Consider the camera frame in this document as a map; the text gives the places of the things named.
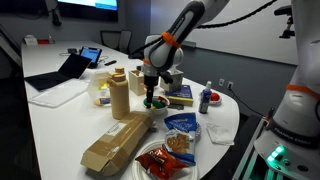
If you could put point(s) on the metal robot stand frame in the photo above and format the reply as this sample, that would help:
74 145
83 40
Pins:
248 153

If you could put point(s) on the long cardboard box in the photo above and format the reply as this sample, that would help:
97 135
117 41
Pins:
116 146

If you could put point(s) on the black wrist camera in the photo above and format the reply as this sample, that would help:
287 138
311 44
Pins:
166 77

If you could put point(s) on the white wall outlet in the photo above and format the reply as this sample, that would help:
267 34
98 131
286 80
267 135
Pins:
221 82
230 85

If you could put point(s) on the black office chair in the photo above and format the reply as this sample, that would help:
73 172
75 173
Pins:
110 39
125 41

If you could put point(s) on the purple yellow box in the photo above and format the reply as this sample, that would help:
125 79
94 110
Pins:
181 93

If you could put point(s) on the red Doritos bag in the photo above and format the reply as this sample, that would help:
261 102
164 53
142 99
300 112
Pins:
160 163

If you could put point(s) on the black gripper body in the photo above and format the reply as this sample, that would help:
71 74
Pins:
150 81

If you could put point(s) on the wooden box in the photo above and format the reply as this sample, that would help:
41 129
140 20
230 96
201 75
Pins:
136 83

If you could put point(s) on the black wall webcam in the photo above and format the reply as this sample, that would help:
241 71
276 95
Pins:
56 18

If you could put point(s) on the wall television screen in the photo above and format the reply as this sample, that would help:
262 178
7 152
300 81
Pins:
86 6

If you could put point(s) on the blue snack bag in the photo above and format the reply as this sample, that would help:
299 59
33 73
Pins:
181 140

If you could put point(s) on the yellow toy block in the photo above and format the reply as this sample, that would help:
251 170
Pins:
153 107

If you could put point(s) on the red toy block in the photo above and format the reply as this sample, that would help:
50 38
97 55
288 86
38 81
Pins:
163 99

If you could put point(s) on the blue spray bottle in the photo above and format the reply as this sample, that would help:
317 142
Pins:
205 100

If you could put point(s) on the black laptop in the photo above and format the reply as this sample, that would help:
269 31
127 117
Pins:
66 70

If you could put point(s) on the black slim remote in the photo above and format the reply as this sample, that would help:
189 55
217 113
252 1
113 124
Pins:
110 62

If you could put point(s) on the white crumpled napkin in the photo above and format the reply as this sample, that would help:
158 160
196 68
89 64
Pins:
220 134

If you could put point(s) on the tan water bottle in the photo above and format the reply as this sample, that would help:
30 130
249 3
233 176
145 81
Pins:
119 95

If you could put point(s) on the white plate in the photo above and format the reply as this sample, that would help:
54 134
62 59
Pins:
140 166

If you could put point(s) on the white card box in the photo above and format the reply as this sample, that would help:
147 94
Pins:
30 40

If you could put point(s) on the grey remote control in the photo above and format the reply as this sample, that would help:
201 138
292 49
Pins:
175 106

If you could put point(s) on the red ball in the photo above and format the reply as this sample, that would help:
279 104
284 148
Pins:
215 97

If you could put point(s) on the clear plastic sheet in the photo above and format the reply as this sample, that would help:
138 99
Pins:
56 95

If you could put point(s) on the black camera on stand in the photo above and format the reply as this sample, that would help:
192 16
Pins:
287 16

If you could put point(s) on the green toy block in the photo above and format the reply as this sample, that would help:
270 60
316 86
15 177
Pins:
157 105

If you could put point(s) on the small black device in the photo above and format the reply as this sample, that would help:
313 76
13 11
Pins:
72 51

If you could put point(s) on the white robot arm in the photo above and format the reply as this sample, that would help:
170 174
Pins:
166 56

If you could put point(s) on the grey tissue box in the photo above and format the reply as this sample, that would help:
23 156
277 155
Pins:
176 80

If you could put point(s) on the white bowl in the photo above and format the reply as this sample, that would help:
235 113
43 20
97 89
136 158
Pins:
159 111

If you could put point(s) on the red flat package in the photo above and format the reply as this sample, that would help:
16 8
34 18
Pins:
45 41

